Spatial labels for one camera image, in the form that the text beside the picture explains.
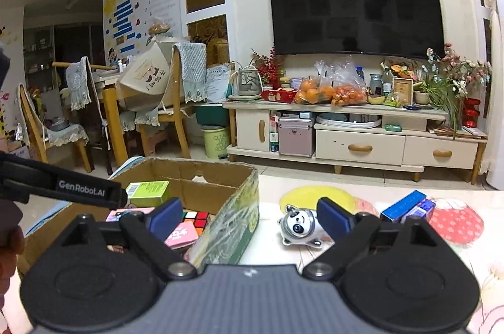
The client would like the white panda figurine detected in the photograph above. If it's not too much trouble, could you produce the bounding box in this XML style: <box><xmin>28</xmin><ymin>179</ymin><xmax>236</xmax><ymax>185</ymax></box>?
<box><xmin>277</xmin><ymin>204</ymin><xmax>322</xmax><ymax>249</ymax></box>

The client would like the pink metal case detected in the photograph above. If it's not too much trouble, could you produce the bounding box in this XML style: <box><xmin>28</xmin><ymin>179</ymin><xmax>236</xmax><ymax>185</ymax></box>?
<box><xmin>277</xmin><ymin>116</ymin><xmax>316</xmax><ymax>157</ymax></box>

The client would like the green potted plant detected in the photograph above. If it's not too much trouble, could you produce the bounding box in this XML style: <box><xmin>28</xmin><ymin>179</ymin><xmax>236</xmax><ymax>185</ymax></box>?
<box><xmin>413</xmin><ymin>77</ymin><xmax>466</xmax><ymax>138</ymax></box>

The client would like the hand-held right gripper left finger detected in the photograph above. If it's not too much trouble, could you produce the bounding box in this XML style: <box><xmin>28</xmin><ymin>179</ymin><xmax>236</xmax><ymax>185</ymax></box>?
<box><xmin>60</xmin><ymin>197</ymin><xmax>198</xmax><ymax>280</ymax></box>

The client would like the teal plastic basin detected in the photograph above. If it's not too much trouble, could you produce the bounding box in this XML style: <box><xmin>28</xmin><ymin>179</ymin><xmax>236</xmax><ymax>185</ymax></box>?
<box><xmin>194</xmin><ymin>103</ymin><xmax>231</xmax><ymax>128</ymax></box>

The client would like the clear plastic bottle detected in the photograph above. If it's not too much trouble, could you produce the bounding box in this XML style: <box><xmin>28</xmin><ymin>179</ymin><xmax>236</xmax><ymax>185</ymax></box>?
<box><xmin>381</xmin><ymin>66</ymin><xmax>395</xmax><ymax>97</ymax></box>

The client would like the plastic bag of oranges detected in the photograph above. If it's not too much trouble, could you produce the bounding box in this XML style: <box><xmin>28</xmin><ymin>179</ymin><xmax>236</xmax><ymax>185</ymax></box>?
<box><xmin>294</xmin><ymin>60</ymin><xmax>336</xmax><ymax>105</ymax></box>

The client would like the pink floral round mat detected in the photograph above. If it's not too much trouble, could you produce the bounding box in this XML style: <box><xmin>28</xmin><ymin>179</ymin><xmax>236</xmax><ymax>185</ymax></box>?
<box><xmin>427</xmin><ymin>205</ymin><xmax>486</xmax><ymax>245</ymax></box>

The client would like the wooden chair with lace cover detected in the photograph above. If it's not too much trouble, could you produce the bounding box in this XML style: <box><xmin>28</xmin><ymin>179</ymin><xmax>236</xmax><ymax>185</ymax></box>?
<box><xmin>133</xmin><ymin>41</ymin><xmax>210</xmax><ymax>162</ymax></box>
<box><xmin>17</xmin><ymin>83</ymin><xmax>94</xmax><ymax>174</ymax></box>
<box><xmin>52</xmin><ymin>56</ymin><xmax>113</xmax><ymax>166</ymax></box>

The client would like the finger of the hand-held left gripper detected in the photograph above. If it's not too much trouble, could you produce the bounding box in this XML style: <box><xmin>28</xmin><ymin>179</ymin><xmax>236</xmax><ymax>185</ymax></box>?
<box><xmin>0</xmin><ymin>152</ymin><xmax>128</xmax><ymax>210</ymax></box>

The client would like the colourful puzzle cube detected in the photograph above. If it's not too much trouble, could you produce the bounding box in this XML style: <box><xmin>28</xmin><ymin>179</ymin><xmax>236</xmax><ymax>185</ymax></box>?
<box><xmin>179</xmin><ymin>210</ymin><xmax>210</xmax><ymax>237</ymax></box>

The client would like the shiny pink box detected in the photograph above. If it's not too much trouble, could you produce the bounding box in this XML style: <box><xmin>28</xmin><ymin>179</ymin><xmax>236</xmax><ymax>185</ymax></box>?
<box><xmin>163</xmin><ymin>221</ymin><xmax>200</xmax><ymax>250</ymax></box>

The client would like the beige printed tote bag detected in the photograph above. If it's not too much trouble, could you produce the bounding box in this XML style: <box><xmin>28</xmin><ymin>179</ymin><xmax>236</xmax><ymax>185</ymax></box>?
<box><xmin>117</xmin><ymin>38</ymin><xmax>175</xmax><ymax>113</ymax></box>

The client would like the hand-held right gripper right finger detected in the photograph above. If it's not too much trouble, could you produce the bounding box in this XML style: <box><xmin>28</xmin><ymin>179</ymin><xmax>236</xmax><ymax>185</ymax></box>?
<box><xmin>302</xmin><ymin>197</ymin><xmax>438</xmax><ymax>280</ymax></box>

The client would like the red berry branch bouquet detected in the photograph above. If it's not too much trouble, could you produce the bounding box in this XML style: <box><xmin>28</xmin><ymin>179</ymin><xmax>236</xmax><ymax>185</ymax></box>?
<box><xmin>251</xmin><ymin>44</ymin><xmax>287</xmax><ymax>91</ymax></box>

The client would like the plastic bag of tangerines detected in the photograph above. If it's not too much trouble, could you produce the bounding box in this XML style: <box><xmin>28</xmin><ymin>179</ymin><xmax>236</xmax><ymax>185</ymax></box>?
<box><xmin>330</xmin><ymin>55</ymin><xmax>369</xmax><ymax>107</ymax></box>

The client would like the pink artificial flower bouquet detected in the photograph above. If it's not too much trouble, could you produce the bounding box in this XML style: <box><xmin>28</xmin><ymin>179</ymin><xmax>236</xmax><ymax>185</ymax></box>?
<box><xmin>426</xmin><ymin>42</ymin><xmax>493</xmax><ymax>99</ymax></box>

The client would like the white round tray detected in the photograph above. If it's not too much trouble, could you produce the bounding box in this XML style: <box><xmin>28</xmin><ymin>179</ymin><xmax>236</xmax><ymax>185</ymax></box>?
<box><xmin>314</xmin><ymin>113</ymin><xmax>383</xmax><ymax>130</ymax></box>

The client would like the green cardboard medicine box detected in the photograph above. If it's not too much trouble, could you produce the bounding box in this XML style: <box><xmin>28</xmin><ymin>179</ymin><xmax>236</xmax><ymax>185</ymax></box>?
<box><xmin>125</xmin><ymin>180</ymin><xmax>172</xmax><ymax>209</ymax></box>

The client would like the red vase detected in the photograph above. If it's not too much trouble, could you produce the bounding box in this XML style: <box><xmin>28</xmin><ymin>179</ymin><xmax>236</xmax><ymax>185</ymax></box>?
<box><xmin>462</xmin><ymin>97</ymin><xmax>482</xmax><ymax>129</ymax></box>

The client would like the green trash bin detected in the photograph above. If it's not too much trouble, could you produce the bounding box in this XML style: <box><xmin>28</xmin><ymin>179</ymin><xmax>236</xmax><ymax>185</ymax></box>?
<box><xmin>200</xmin><ymin>125</ymin><xmax>231</xmax><ymax>160</ymax></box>

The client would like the grey glass jar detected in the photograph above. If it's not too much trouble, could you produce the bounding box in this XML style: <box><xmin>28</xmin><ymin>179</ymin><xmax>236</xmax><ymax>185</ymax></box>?
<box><xmin>369</xmin><ymin>73</ymin><xmax>384</xmax><ymax>97</ymax></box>

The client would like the brown cardboard box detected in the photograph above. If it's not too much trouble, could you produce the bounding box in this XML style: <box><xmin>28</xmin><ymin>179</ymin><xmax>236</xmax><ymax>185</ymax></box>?
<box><xmin>17</xmin><ymin>156</ymin><xmax>261</xmax><ymax>280</ymax></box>

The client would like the pink figure print box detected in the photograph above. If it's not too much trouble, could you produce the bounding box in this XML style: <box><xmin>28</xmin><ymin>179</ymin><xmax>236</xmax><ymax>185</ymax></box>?
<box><xmin>106</xmin><ymin>206</ymin><xmax>157</xmax><ymax>223</ymax></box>

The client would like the framed certificate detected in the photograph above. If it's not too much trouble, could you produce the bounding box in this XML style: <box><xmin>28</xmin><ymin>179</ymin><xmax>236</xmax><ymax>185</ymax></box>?
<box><xmin>392</xmin><ymin>78</ymin><xmax>414</xmax><ymax>107</ymax></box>

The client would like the colourful wall sticker display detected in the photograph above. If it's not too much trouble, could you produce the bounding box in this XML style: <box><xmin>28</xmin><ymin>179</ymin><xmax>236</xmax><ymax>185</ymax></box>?
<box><xmin>103</xmin><ymin>0</ymin><xmax>182</xmax><ymax>64</ymax></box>

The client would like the cream television cabinet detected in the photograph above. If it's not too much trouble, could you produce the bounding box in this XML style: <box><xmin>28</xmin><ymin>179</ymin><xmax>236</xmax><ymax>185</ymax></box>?
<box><xmin>222</xmin><ymin>97</ymin><xmax>489</xmax><ymax>186</ymax></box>

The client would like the red biscuit box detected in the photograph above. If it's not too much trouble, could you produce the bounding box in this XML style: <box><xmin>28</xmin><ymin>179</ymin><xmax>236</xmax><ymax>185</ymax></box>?
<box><xmin>260</xmin><ymin>87</ymin><xmax>300</xmax><ymax>102</ymax></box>

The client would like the yellow round mat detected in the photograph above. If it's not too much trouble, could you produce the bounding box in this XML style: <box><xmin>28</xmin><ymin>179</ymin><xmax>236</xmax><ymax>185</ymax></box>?
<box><xmin>279</xmin><ymin>186</ymin><xmax>356</xmax><ymax>217</ymax></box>

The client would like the blue cartoon print box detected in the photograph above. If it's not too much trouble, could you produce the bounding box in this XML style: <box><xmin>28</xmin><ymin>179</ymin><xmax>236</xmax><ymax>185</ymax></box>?
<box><xmin>380</xmin><ymin>190</ymin><xmax>436</xmax><ymax>223</ymax></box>

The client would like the wooden dining table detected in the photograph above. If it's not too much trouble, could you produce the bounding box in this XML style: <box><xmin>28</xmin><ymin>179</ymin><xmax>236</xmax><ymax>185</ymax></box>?
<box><xmin>92</xmin><ymin>69</ymin><xmax>131</xmax><ymax>168</ymax></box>

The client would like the white tower air conditioner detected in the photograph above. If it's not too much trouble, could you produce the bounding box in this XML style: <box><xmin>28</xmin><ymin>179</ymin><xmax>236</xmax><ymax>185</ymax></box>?
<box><xmin>486</xmin><ymin>0</ymin><xmax>504</xmax><ymax>191</ymax></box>

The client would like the red round mat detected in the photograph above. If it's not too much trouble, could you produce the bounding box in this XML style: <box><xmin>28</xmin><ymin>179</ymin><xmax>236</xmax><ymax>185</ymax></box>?
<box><xmin>352</xmin><ymin>198</ymin><xmax>381</xmax><ymax>217</ymax></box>

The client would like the person's left hand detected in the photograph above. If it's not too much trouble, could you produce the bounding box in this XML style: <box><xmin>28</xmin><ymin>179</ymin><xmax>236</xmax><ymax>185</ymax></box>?
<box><xmin>0</xmin><ymin>199</ymin><xmax>26</xmax><ymax>316</ymax></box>

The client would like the black television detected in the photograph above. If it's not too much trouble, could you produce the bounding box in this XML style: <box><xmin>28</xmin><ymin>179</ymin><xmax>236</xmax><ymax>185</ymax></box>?
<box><xmin>267</xmin><ymin>0</ymin><xmax>446</xmax><ymax>61</ymax></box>

